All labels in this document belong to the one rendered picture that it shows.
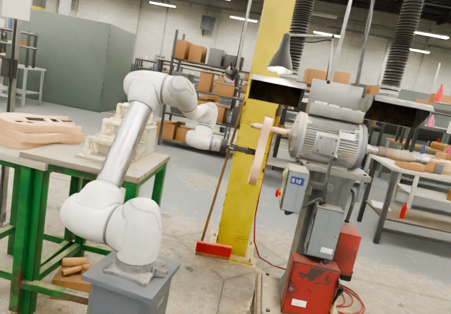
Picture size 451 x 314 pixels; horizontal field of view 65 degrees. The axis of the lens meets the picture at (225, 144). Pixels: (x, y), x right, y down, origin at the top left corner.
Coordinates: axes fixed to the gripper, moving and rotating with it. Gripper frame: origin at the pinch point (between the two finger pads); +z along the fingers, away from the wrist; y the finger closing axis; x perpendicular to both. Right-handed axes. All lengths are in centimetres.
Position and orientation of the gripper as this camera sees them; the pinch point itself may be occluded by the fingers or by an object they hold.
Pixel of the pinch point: (254, 152)
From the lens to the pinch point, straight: 207.5
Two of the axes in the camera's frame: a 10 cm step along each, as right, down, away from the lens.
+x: 2.1, -9.7, -0.8
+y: -0.9, 0.6, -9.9
